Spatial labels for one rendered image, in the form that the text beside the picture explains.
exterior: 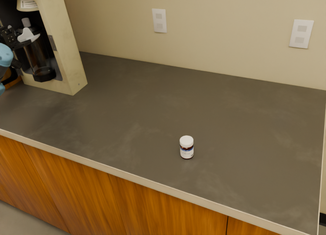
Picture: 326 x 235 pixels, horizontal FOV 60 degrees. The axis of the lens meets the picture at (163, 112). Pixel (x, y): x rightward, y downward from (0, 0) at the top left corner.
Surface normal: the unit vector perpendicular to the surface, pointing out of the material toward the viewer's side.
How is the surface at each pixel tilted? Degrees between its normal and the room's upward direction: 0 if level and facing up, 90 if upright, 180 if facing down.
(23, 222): 0
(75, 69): 90
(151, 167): 0
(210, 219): 90
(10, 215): 0
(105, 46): 90
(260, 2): 90
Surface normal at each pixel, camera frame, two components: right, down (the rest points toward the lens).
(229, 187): -0.08, -0.79
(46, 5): 0.90, 0.21
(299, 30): -0.43, 0.58
